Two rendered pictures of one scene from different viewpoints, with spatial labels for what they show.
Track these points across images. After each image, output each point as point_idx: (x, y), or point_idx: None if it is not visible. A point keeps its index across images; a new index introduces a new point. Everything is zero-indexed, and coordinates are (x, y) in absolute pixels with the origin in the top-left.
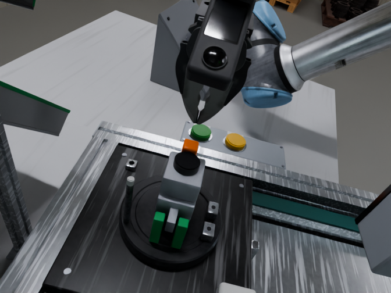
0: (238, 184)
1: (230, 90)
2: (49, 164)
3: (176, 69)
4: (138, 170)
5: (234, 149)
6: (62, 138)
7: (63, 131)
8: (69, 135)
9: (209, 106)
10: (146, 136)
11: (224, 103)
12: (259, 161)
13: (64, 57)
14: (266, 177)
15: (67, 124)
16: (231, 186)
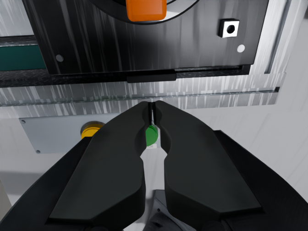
0: (64, 59)
1: (68, 179)
2: (299, 47)
3: (292, 189)
4: (216, 25)
5: (93, 124)
6: (291, 88)
7: (291, 98)
8: (284, 94)
9: (129, 124)
10: (212, 100)
11: (87, 140)
12: (56, 118)
13: (305, 188)
14: (35, 93)
15: (288, 108)
16: (73, 51)
